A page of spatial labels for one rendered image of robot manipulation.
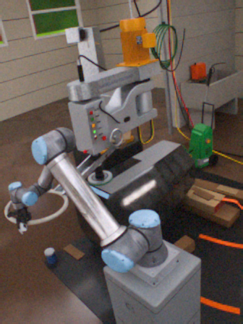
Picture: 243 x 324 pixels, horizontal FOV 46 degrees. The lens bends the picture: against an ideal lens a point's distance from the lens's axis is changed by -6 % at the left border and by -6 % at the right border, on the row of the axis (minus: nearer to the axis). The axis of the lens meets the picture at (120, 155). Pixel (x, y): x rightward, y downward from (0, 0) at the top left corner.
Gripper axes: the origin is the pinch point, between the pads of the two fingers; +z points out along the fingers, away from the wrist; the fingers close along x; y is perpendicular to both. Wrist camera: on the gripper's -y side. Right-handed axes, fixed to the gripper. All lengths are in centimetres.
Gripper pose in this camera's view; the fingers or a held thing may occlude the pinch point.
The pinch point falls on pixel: (23, 229)
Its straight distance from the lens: 217.6
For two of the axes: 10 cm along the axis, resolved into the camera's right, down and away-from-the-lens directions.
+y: 9.7, 0.4, -2.3
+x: 2.2, -3.9, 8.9
